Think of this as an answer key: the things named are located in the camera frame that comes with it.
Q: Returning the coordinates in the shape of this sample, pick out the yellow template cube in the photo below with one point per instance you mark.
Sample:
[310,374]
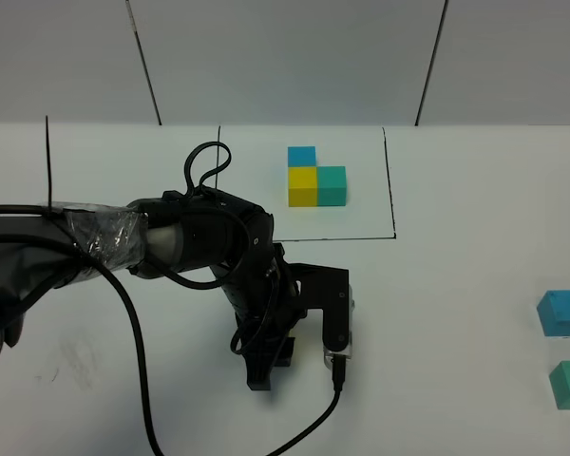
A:
[302,186]

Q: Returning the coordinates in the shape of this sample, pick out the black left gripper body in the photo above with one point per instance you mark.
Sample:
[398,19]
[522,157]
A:
[259,302]

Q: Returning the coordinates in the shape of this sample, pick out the green template cube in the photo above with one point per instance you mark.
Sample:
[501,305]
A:
[332,188]

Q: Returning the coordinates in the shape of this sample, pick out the blue template cube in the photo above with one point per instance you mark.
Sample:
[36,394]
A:
[301,156]

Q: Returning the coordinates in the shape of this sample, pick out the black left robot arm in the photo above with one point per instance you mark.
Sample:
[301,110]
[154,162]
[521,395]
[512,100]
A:
[52,246]

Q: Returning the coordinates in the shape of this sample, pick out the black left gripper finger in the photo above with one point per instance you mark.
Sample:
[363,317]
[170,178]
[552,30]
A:
[259,365]

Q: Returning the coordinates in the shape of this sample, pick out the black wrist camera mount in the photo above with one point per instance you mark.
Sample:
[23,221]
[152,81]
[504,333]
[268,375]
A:
[326,289]

